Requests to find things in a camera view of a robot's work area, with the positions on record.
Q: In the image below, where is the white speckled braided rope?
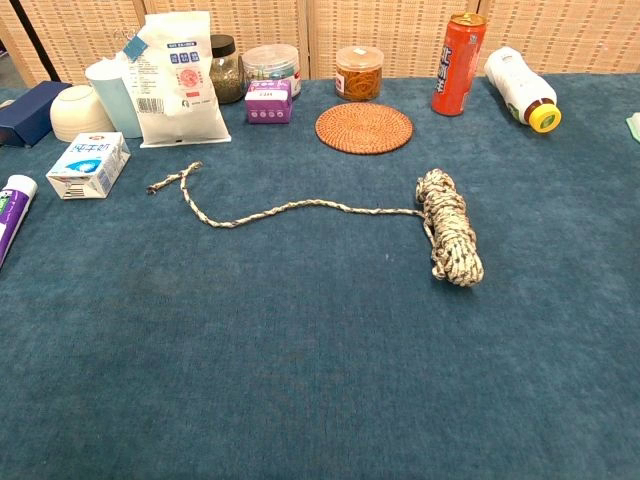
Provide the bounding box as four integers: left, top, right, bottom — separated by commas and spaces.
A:
146, 160, 485, 289

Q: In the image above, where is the blue table cloth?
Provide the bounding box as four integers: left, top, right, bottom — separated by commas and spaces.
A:
0, 73, 640, 480

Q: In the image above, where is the round woven rattan coaster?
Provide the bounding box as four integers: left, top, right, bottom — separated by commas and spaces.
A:
314, 102, 415, 155

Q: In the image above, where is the small purple box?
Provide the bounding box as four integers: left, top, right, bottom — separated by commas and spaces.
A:
244, 78, 294, 125

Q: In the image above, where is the clear jar of rubber bands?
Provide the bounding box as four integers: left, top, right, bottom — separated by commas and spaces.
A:
334, 45, 385, 102

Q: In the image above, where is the clear round cotton swab tub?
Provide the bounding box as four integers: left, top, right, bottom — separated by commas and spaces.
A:
241, 43, 303, 100

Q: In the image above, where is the glass jar black lid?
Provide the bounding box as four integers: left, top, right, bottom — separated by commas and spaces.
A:
208, 33, 246, 105

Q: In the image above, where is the white plastic salt bag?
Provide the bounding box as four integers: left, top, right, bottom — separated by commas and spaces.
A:
122, 10, 232, 149

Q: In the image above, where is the tall orange drink can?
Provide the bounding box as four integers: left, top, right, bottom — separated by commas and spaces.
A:
431, 12, 488, 117

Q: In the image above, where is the white blue milk carton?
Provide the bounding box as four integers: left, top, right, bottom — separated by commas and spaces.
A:
45, 131, 132, 201

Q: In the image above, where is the light blue paper cup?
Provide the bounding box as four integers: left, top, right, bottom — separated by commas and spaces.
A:
84, 58, 144, 140

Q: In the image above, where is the white bottle yellow cap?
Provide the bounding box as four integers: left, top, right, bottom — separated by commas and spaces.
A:
483, 45, 563, 134

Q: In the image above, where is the white ceramic bowl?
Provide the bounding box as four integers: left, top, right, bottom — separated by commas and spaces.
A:
49, 84, 117, 144

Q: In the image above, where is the purple white toothpaste tube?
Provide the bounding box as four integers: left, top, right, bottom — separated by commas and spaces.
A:
0, 174, 39, 271

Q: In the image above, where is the navy blue box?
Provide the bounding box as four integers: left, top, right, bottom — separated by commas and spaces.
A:
0, 80, 73, 148

